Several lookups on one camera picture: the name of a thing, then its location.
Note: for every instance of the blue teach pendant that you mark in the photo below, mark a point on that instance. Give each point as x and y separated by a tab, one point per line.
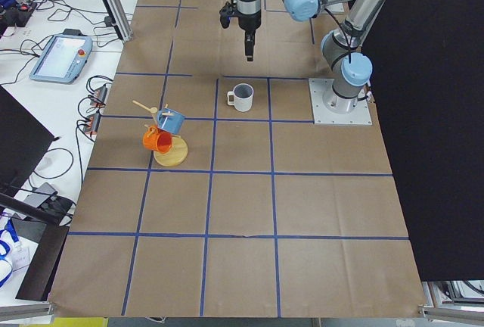
62	60

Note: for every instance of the blue mug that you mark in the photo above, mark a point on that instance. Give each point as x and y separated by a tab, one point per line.
170	121

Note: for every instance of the black monitor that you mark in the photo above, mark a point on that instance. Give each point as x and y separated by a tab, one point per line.
24	142

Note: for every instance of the orange mug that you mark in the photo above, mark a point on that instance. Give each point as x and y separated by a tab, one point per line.
157	140

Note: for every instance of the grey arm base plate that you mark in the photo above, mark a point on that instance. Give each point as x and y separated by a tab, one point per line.
330	109

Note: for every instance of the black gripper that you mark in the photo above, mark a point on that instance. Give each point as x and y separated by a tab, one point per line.
249	22

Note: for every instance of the wooden mug tree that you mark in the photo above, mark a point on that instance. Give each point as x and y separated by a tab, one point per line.
179	150

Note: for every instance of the white grey mug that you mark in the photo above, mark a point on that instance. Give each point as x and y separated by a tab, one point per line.
241	97

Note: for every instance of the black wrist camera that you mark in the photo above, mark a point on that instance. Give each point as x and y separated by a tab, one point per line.
228	11

